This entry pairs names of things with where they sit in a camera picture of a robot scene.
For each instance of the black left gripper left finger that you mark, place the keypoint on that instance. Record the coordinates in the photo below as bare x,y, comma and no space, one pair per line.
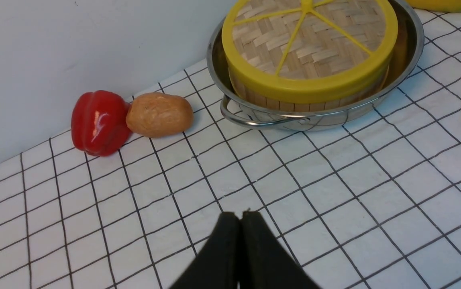
215,266

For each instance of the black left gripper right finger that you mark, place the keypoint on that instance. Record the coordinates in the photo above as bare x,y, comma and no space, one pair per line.
267,265

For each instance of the woven bamboo steamer lid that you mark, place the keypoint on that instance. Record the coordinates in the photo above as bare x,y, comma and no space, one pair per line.
308,55

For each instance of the stainless steel pot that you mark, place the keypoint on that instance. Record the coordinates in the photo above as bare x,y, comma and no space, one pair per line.
407,52

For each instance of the brown potato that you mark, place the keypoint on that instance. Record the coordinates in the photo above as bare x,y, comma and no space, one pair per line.
156,115

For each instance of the red bell pepper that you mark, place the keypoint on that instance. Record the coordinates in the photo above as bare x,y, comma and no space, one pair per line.
98,123

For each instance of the yellow banana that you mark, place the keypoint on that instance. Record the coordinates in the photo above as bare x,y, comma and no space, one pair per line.
445,6

